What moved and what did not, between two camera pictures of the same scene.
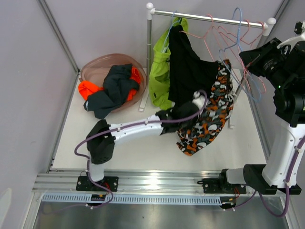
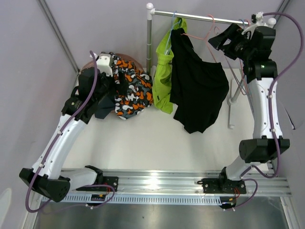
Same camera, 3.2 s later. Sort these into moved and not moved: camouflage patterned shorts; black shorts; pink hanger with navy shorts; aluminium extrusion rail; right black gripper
Moved: right black gripper; pink hanger with navy shorts; camouflage patterned shorts
Not moved: aluminium extrusion rail; black shorts
